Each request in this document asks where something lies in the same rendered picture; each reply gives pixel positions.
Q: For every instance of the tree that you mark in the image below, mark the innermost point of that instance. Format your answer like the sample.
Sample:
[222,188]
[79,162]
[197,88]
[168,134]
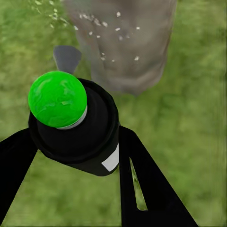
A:
[131,64]

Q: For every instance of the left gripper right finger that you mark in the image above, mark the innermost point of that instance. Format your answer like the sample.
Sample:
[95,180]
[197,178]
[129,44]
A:
[165,209]

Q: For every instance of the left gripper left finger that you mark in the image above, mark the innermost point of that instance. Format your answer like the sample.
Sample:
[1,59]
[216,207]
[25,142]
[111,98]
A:
[16,155]

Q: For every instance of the pesticide atomizer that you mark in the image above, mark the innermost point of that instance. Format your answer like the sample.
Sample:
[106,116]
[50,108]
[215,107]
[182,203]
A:
[74,121]

